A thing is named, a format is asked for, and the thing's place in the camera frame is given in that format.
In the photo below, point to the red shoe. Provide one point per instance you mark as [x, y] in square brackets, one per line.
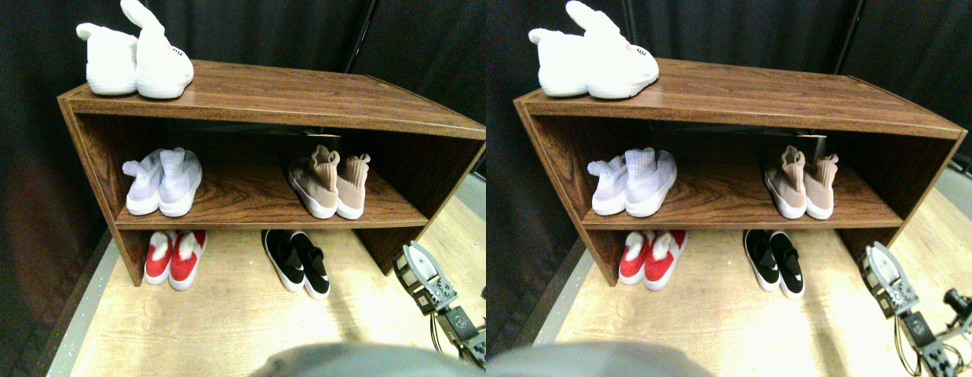
[663, 265]
[158, 263]
[633, 263]
[186, 265]

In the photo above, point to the beige shoe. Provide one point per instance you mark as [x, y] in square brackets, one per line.
[786, 187]
[313, 187]
[820, 192]
[352, 192]

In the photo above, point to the black shoe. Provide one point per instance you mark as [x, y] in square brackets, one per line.
[761, 261]
[282, 261]
[313, 269]
[789, 269]

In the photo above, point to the lilac shoe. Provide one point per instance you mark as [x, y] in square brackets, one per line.
[651, 187]
[143, 188]
[608, 188]
[180, 187]

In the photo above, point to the black curtain stand pole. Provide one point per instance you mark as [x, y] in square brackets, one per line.
[626, 14]
[360, 35]
[851, 35]

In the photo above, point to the white shoe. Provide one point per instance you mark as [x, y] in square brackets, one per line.
[109, 67]
[560, 67]
[623, 71]
[164, 71]

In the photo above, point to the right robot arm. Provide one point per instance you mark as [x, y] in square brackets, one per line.
[945, 361]
[472, 349]

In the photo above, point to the brown shoe rack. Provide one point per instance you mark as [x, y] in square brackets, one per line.
[282, 94]
[737, 94]

